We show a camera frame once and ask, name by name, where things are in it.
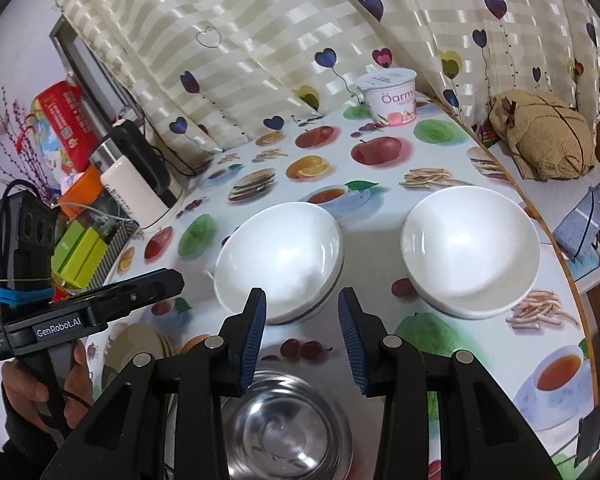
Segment stainless steel bowl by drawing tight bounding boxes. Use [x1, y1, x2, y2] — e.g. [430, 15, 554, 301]
[220, 369, 355, 480]

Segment black binder clip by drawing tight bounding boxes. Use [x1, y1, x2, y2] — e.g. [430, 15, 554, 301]
[560, 400, 600, 467]

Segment person's left forearm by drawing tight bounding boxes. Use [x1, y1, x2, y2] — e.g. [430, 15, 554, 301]
[0, 385, 68, 463]

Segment tan deep plate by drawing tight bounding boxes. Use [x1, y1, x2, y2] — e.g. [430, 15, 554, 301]
[102, 322, 178, 376]

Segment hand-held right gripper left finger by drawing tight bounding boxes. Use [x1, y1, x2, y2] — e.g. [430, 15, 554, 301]
[40, 287, 268, 480]

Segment dark green box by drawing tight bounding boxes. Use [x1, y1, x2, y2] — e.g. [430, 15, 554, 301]
[54, 222, 89, 267]

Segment grey window frame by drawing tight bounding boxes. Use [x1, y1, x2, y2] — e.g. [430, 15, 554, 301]
[50, 15, 147, 127]

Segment purple bud branches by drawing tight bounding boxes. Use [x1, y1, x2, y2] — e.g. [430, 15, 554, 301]
[0, 87, 56, 201]

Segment cream heart print curtain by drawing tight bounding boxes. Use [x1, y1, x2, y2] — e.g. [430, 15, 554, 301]
[42, 0, 600, 153]

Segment white bowl blue stripe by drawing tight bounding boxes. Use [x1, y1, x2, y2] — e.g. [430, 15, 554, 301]
[214, 202, 345, 325]
[401, 186, 541, 318]

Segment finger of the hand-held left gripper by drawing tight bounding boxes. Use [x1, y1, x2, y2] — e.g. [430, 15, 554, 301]
[86, 267, 187, 327]

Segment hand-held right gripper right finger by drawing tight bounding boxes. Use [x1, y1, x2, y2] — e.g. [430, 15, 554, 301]
[337, 287, 563, 480]

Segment food print tablecloth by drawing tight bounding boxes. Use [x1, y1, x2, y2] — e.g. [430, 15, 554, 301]
[77, 92, 600, 480]

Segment brown cloth bag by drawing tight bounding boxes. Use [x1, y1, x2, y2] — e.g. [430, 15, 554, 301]
[489, 91, 598, 181]

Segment zigzag patterned box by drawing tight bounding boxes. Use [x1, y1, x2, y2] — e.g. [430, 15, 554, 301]
[100, 219, 141, 286]

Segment person's left hand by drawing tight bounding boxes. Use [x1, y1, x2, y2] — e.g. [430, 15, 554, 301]
[2, 341, 89, 432]

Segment white electric kettle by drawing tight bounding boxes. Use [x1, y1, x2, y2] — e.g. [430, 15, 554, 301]
[89, 121, 186, 231]

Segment blue grey folded cloth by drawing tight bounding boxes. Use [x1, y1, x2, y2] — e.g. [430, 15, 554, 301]
[552, 185, 600, 261]

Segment red cartoon snack bag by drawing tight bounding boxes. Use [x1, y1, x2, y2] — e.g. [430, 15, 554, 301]
[30, 80, 102, 173]

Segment lime green box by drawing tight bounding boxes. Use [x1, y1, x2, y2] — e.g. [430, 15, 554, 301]
[62, 227, 107, 284]

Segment orange lidded clear container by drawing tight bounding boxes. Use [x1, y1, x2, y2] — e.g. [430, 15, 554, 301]
[57, 165, 131, 231]

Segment white yogurt cup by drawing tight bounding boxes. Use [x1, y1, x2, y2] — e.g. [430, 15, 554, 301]
[355, 67, 418, 126]

